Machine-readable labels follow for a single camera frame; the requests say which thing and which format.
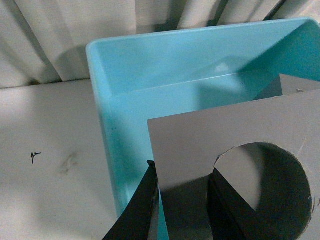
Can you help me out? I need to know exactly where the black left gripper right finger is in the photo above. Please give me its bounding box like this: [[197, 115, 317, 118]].
[[208, 169, 260, 240]]

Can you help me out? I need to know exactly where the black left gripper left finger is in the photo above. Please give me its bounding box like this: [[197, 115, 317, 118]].
[[104, 160, 159, 240]]

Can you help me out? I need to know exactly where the white pleated curtain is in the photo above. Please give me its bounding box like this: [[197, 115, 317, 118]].
[[0, 0, 320, 89]]

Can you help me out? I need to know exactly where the gray block with round hole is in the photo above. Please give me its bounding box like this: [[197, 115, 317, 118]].
[[148, 74, 320, 240]]

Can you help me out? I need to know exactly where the light blue plastic box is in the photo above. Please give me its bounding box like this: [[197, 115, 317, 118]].
[[86, 17, 320, 240]]

